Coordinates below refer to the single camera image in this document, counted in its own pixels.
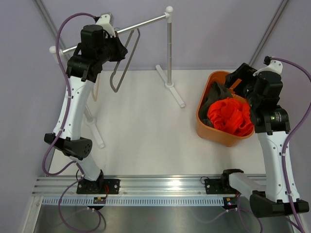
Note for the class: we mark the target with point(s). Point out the dark green shorts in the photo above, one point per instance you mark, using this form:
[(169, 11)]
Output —
[(217, 92)]

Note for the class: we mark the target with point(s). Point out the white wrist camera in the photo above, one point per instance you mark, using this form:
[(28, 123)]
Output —
[(272, 65), (106, 21)]

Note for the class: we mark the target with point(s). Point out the orange plastic basket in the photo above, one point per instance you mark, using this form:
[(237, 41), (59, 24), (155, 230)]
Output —
[(209, 133)]

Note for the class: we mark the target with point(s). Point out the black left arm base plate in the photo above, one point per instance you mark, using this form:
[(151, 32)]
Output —
[(103, 186)]

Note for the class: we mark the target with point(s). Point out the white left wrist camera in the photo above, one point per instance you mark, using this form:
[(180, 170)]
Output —
[(106, 21)]

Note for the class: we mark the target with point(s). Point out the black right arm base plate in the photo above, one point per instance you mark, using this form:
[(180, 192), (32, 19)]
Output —
[(216, 186)]

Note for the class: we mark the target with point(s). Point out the white plastic hanger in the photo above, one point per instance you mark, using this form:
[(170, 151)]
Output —
[(95, 90)]

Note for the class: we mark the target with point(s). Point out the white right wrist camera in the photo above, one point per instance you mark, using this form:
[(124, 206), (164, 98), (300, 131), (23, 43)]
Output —
[(272, 65)]

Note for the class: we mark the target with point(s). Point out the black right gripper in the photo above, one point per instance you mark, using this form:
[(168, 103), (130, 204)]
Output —
[(245, 73)]

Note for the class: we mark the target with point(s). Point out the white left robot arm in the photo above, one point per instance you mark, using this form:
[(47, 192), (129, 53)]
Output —
[(99, 44)]

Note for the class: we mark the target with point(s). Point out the white slotted cable duct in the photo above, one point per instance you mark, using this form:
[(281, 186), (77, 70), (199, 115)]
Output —
[(142, 201)]

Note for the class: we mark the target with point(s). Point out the silver white clothes rack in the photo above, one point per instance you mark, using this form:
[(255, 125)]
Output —
[(166, 76)]

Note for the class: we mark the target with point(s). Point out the aluminium mounting rail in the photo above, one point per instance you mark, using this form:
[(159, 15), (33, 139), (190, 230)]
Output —
[(129, 186)]

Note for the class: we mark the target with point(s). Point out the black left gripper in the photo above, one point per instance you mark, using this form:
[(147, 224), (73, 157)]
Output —
[(121, 51)]

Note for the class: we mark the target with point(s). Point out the orange shorts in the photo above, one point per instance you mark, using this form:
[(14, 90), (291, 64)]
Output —
[(231, 116)]

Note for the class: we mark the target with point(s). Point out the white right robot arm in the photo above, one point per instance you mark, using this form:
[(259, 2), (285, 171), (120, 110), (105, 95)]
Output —
[(279, 197)]

